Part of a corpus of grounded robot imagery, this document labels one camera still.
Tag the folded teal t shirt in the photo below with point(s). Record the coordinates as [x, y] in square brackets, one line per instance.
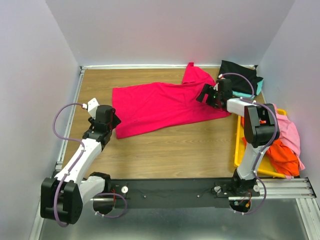
[249, 96]

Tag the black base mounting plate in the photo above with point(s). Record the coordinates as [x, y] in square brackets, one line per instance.
[173, 193]

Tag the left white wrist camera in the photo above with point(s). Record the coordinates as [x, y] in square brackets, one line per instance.
[92, 107]

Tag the magenta t shirt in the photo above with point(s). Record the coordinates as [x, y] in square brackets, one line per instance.
[148, 107]

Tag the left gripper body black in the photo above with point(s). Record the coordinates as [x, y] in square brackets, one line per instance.
[92, 120]

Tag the orange t shirt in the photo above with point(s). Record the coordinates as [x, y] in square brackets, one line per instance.
[281, 157]

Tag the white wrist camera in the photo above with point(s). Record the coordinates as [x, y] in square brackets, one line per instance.
[219, 78]
[92, 107]

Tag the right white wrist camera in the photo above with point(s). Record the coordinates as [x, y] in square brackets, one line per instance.
[219, 78]

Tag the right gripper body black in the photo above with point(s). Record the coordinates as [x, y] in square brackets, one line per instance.
[217, 96]

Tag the light pink t shirt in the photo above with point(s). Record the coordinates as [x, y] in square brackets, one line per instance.
[290, 138]

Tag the folded black t shirt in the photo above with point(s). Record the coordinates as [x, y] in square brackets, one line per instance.
[243, 79]

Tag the yellow plastic bin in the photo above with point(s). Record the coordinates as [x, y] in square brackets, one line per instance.
[265, 167]

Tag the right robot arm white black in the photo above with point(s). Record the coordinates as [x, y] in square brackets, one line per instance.
[260, 131]

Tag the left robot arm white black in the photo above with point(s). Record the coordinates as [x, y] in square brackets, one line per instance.
[63, 196]

